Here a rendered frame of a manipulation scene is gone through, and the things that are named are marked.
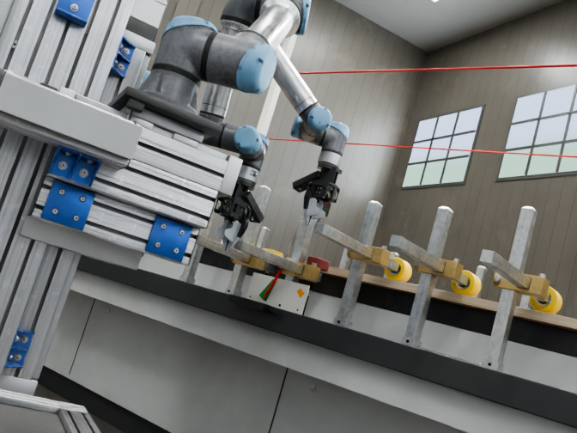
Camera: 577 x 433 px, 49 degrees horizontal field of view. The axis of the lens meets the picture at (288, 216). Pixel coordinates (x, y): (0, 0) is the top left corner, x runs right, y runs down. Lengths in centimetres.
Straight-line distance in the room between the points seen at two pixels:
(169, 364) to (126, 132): 169
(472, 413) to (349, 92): 923
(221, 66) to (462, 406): 110
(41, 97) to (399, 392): 127
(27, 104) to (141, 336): 189
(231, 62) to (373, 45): 982
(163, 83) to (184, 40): 11
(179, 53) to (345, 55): 946
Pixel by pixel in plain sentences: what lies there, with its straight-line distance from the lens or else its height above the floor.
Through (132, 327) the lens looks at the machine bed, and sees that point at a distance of 307.
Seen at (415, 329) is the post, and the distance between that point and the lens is 194.
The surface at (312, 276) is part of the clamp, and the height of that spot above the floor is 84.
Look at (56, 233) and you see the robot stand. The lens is 152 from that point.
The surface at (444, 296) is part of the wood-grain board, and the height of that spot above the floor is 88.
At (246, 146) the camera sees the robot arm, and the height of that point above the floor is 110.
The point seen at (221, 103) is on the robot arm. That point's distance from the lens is 186.
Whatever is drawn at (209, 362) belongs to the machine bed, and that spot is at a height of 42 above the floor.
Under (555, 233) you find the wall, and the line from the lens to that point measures 814.
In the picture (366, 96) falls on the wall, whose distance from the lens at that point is 1097.
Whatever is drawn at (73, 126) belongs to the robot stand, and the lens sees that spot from 128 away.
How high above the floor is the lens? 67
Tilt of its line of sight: 9 degrees up
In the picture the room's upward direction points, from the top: 17 degrees clockwise
